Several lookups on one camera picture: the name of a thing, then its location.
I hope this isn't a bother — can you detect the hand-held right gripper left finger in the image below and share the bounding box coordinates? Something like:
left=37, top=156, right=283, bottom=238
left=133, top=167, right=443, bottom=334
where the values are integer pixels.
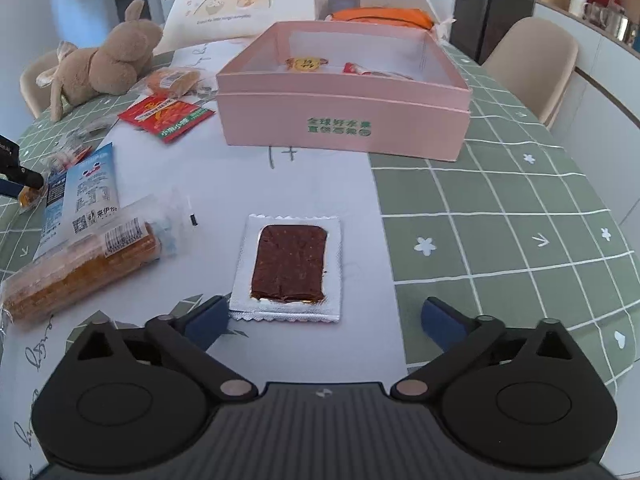
left=65, top=295, right=258, bottom=406

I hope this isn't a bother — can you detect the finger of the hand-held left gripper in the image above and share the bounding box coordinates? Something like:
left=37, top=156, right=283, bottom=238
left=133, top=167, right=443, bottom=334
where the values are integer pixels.
left=0, top=135, right=46, bottom=200

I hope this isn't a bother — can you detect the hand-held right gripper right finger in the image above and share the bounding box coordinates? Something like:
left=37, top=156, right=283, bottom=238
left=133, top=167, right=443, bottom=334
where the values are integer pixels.
left=390, top=297, right=581, bottom=404

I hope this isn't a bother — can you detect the clear packet of white candies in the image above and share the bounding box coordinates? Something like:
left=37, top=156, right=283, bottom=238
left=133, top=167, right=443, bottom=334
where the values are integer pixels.
left=45, top=145, right=96, bottom=173

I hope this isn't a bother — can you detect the blue and white snack packet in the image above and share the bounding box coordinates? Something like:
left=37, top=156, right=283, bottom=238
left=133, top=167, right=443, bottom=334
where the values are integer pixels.
left=32, top=142, right=121, bottom=261

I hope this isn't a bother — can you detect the silver dried meat packet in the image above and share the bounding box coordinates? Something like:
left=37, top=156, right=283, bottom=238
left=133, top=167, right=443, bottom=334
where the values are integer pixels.
left=229, top=214, right=343, bottom=323

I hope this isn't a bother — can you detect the orange bread bun packet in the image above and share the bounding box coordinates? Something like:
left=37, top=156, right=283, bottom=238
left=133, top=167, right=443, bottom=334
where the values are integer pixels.
left=137, top=66, right=203, bottom=98

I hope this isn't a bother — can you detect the pink cardboard box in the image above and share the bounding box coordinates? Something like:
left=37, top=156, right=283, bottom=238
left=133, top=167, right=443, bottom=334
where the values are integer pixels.
left=215, top=21, right=473, bottom=162

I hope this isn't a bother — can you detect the clear plastic wrapper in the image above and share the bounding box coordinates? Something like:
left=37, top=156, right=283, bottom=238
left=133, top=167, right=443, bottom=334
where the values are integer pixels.
left=65, top=119, right=121, bottom=143

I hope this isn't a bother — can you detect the beige chair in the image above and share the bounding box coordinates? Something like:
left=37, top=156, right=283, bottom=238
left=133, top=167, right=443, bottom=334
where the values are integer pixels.
left=482, top=16, right=580, bottom=131
left=20, top=52, right=66, bottom=120

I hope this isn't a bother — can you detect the blue brown snack packet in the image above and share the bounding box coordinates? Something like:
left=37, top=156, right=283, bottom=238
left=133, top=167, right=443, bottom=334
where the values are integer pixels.
left=0, top=187, right=198, bottom=328

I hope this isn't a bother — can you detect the green checked tablecloth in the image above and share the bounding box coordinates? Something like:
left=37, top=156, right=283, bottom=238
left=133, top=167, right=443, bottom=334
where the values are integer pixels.
left=0, top=35, right=640, bottom=480

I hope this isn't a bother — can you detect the brown plush bunny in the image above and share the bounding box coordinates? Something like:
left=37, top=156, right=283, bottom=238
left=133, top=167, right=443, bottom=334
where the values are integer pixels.
left=20, top=0, right=164, bottom=122

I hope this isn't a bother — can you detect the red and white snack packet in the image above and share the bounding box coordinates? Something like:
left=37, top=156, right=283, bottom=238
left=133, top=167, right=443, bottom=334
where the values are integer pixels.
left=342, top=61, right=416, bottom=81

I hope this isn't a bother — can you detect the round yellow snack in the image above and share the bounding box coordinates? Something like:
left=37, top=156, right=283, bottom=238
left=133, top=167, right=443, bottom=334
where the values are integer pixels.
left=285, top=56, right=326, bottom=73

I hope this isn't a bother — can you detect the white counter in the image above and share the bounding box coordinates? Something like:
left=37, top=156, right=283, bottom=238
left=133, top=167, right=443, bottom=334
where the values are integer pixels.
left=532, top=0, right=640, bottom=226

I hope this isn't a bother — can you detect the orange plastic bag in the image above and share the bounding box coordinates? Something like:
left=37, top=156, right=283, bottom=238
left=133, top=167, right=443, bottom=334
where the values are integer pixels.
left=325, top=6, right=436, bottom=31

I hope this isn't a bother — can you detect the dark cabinet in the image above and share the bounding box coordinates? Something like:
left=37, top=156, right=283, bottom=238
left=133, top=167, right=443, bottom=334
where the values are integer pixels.
left=452, top=0, right=548, bottom=66

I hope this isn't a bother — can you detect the steel pot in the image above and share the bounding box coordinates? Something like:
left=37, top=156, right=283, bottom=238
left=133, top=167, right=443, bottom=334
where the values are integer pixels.
left=606, top=6, right=638, bottom=43

